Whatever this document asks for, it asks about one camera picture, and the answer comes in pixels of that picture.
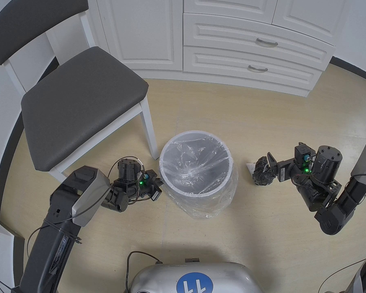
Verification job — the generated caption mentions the white wardrobe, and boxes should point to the white wardrobe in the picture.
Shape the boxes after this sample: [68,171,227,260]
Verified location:
[84,0,354,98]

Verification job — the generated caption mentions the grey and white chair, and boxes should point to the grey and white chair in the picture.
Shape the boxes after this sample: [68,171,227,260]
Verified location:
[0,0,158,184]

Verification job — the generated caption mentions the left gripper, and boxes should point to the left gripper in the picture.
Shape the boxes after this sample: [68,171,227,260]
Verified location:
[128,178,164,201]

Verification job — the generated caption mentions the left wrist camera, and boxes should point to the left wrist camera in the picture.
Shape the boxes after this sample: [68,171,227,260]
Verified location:
[137,170,158,191]

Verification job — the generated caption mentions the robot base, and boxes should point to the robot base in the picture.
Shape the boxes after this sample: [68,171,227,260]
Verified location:
[131,258,263,293]

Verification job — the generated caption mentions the clear plastic bag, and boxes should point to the clear plastic bag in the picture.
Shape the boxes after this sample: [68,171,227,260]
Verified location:
[159,130,239,220]

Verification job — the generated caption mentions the white trash bin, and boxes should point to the white trash bin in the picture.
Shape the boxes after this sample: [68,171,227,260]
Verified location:
[159,130,234,219]

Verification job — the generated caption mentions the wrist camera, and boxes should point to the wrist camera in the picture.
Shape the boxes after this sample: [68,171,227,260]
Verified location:
[294,143,317,173]
[137,170,158,191]

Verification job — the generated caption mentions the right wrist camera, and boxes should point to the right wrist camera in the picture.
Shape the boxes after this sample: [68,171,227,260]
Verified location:
[294,143,317,173]

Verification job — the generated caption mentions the black plastic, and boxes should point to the black plastic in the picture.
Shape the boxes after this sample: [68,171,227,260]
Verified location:
[253,156,277,186]

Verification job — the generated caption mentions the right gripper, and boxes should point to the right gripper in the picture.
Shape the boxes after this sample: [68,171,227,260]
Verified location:
[267,152,303,183]

